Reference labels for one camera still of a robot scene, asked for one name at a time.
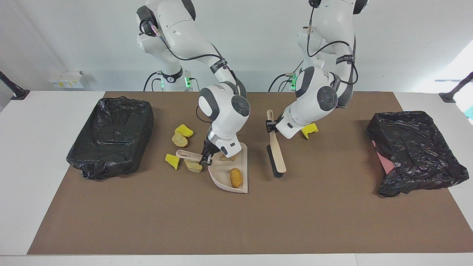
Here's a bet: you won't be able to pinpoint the blocky pale bread chunk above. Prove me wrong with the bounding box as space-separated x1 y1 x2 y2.
184 158 203 174

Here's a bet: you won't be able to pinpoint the beige plastic dustpan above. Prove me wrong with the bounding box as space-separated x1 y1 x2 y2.
176 142 249 194

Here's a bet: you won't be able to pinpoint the beige brush with black bristles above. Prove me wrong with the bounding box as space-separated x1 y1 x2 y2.
266 109 287 178

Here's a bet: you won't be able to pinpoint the pale bread piece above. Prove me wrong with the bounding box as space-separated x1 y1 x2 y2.
171 132 189 148

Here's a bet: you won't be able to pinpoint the notched yellow sponge piece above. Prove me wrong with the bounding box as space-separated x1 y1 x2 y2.
301 123 319 140

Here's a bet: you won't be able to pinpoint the small yellow sponge piece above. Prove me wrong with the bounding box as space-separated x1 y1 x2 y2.
165 153 181 171

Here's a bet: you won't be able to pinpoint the brown fried bread roll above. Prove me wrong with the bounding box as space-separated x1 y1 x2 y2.
229 168 243 188

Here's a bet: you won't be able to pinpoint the black bag lined pink bin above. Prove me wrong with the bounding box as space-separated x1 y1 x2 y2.
366 110 470 197

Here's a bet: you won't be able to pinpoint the brown table mat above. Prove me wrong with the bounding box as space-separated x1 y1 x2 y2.
27 91 473 255

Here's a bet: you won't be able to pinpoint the black stand foot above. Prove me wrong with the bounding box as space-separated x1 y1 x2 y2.
439 72 473 103
0 70 30 101

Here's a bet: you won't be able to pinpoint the black left base cable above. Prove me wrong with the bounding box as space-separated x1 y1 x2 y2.
269 73 296 92

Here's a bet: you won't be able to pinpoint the black base cable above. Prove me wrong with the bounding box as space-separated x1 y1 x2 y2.
269 73 296 92
143 72 163 92

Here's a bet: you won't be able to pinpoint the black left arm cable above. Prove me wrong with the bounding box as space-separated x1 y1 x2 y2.
306 0 360 87

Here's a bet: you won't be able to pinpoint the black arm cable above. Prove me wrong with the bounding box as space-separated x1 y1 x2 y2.
148 18 246 122
306 0 360 87

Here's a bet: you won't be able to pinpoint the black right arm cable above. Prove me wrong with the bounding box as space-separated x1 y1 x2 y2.
148 18 246 122

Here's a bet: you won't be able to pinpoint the black right base cable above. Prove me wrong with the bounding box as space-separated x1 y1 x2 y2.
143 72 163 92

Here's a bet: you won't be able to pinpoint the white wall boxes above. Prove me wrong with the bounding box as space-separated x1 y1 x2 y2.
49 70 85 89

